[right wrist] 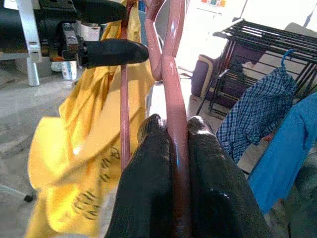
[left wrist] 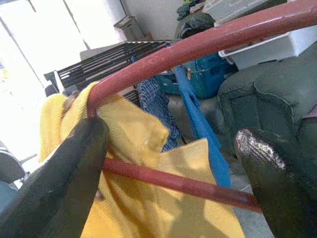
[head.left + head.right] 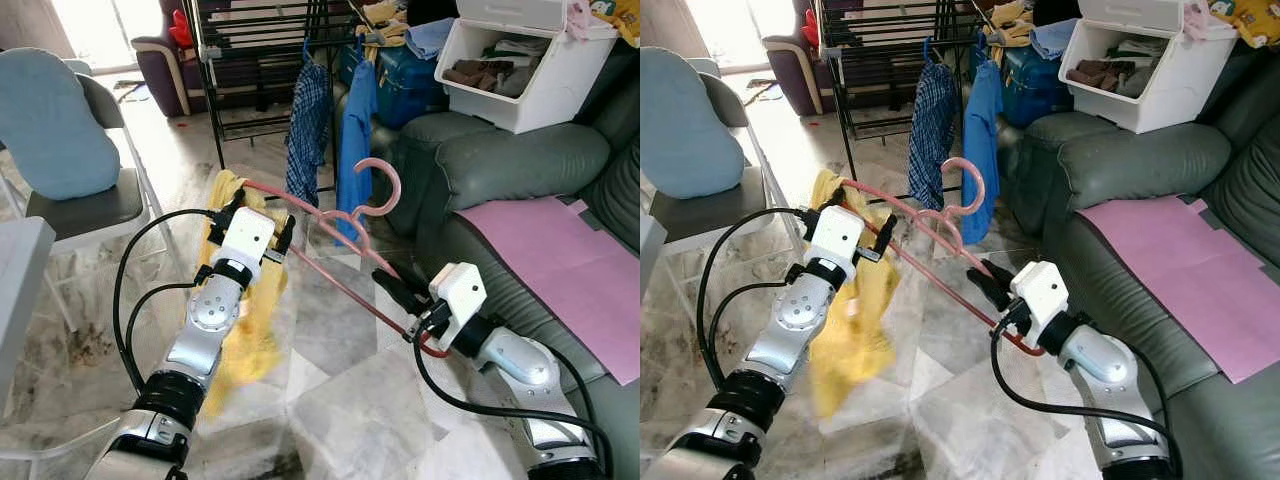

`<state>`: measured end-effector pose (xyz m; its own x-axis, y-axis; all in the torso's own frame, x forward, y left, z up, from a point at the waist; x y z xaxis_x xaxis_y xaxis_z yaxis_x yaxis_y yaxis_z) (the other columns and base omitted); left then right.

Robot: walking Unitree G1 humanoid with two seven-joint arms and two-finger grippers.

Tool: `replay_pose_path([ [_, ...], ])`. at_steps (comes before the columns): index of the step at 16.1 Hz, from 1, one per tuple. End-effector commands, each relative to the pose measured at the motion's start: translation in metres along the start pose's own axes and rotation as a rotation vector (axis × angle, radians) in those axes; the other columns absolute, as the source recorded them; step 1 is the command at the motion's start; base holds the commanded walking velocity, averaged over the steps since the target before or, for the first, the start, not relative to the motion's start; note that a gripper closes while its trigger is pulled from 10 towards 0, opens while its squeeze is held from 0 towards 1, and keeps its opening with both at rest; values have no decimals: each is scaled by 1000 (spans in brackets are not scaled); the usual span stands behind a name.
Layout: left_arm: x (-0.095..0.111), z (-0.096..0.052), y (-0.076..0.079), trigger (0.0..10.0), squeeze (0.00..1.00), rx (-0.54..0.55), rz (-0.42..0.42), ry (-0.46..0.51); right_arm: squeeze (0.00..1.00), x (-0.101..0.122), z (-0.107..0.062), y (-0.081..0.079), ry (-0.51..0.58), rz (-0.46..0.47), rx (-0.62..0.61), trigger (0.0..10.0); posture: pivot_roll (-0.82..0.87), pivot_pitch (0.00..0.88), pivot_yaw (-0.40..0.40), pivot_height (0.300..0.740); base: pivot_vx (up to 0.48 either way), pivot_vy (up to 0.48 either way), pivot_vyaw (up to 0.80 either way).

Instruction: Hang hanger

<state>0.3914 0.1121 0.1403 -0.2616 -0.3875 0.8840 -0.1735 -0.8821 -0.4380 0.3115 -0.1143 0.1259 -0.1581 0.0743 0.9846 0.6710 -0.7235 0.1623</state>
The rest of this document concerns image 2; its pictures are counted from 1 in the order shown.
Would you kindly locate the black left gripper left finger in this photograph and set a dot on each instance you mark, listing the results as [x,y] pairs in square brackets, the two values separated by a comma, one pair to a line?
[57,183]

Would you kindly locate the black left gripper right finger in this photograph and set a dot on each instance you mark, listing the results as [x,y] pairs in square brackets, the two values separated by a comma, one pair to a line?
[284,193]

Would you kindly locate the yellow shirt black lettering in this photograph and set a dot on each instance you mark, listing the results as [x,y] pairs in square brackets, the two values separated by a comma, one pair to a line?
[138,198]

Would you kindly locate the red plastic hanger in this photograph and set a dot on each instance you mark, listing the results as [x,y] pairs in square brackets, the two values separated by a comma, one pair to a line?
[210,37]

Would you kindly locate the grey folding chair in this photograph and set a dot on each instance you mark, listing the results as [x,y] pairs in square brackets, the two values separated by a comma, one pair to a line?
[10,166]

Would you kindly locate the pink cushion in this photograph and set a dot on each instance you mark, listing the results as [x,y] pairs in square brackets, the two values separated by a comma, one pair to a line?
[312,114]

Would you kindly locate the dark green sofa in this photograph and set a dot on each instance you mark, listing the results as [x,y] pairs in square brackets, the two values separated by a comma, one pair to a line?
[272,99]

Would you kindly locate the blue garment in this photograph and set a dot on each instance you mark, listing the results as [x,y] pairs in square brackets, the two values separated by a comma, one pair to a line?
[198,119]

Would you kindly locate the black metal drying rack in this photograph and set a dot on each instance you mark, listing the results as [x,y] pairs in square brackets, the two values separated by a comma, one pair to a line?
[99,64]

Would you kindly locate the blue checkered shirt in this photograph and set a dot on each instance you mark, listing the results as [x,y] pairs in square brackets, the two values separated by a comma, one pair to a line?
[158,106]

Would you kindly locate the dark blue storage bag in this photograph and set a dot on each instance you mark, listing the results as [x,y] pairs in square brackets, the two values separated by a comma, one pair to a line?
[210,74]

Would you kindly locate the white storage bin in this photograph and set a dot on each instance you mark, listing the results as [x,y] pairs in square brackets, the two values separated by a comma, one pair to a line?
[242,10]
[272,52]

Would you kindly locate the grey waste bin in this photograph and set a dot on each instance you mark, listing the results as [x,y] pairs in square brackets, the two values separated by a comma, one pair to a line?
[128,31]

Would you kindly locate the dark clothes heap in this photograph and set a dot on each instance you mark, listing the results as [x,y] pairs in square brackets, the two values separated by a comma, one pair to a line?
[195,27]

